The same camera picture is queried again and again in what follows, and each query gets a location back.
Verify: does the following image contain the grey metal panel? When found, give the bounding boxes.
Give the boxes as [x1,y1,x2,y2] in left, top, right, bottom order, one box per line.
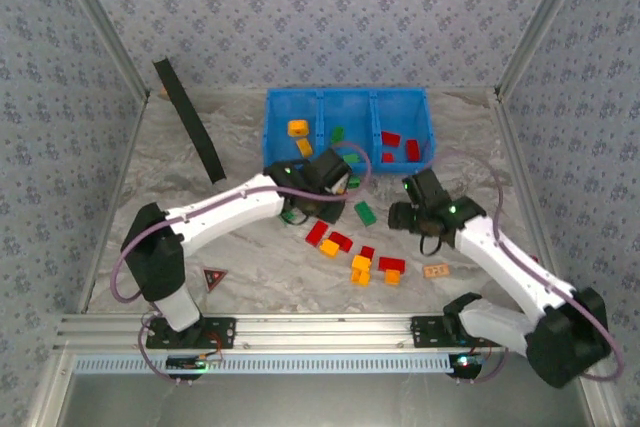
[59,371,596,427]

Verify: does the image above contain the aluminium corner post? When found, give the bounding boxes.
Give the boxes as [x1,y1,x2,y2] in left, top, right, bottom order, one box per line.
[493,0,597,101]
[49,0,152,101]

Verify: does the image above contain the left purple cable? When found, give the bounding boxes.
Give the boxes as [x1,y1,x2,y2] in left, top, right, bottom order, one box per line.
[110,141,374,386]

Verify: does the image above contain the right small circuit board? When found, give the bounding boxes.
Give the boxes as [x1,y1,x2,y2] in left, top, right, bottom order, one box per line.
[448,353,484,379]

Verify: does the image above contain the left small circuit board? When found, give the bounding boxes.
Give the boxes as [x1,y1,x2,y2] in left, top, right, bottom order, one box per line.
[166,355,209,371]

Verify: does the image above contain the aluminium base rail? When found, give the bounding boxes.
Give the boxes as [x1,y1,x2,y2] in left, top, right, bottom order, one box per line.
[53,313,599,352]

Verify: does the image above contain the triangular black red sticker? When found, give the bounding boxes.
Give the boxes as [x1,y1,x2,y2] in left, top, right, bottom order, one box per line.
[202,268,229,293]

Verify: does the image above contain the blue three-compartment plastic bin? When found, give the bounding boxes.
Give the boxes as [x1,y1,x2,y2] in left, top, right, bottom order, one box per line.
[262,87,437,177]

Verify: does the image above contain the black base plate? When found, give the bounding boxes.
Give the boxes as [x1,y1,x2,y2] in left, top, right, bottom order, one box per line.
[145,316,237,350]
[410,315,504,349]

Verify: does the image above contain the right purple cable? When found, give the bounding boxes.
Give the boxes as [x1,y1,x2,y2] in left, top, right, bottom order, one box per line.
[429,149,626,384]

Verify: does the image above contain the small circuit board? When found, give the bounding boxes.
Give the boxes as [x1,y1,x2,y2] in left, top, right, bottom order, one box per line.
[166,355,209,371]
[448,353,484,379]

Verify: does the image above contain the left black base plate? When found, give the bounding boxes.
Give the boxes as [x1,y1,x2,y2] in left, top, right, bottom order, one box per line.
[145,316,237,350]

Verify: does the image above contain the slotted pale blue cable duct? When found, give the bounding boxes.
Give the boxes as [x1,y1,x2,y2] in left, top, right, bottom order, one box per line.
[72,352,457,376]

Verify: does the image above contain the purple cable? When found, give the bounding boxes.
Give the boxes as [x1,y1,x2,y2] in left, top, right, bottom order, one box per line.
[429,149,626,384]
[110,141,374,386]

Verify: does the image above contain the aluminium side rail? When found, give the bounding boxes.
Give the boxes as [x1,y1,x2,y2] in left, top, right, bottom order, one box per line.
[491,94,571,316]

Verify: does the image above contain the long black foam strip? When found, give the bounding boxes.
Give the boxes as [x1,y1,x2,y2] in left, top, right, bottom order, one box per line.
[152,57,228,184]

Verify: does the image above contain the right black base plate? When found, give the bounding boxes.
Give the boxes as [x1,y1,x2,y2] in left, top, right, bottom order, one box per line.
[410,315,504,349]

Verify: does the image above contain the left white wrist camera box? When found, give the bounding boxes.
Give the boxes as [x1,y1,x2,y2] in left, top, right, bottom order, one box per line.
[323,174,350,197]

